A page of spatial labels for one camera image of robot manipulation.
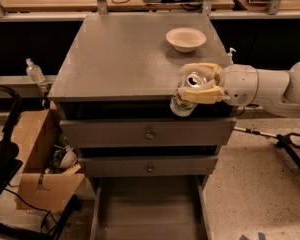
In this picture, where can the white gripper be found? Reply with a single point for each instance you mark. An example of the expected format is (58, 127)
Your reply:
(239, 83)

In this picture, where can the green 7up soda can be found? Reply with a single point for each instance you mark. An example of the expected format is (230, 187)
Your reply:
(179, 106)

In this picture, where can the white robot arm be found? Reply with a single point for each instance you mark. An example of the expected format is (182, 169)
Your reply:
(276, 91)

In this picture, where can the top grey drawer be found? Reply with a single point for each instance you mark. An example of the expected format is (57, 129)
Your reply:
(146, 133)

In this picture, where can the middle grey drawer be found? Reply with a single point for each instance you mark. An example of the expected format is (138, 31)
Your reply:
(148, 166)

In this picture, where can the grey drawer cabinet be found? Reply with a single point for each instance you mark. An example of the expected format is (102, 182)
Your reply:
(121, 67)

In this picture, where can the open bottom grey drawer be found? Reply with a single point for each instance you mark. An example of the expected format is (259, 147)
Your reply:
(149, 208)

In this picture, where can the white pump bottle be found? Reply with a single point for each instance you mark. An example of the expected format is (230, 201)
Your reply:
(230, 54)

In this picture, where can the white paper bowl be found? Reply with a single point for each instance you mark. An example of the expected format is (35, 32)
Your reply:
(186, 40)

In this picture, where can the black reacher grabber tool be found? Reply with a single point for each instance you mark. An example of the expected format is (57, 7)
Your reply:
(283, 141)

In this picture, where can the white mug in box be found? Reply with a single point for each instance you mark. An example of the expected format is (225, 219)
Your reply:
(69, 159)

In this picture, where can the clear sanitizer bottle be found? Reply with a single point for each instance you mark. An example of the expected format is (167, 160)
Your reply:
(34, 72)

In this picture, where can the brown cardboard box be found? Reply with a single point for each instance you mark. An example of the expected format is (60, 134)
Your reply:
(36, 134)

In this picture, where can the black chair frame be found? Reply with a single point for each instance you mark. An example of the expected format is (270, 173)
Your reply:
(9, 164)

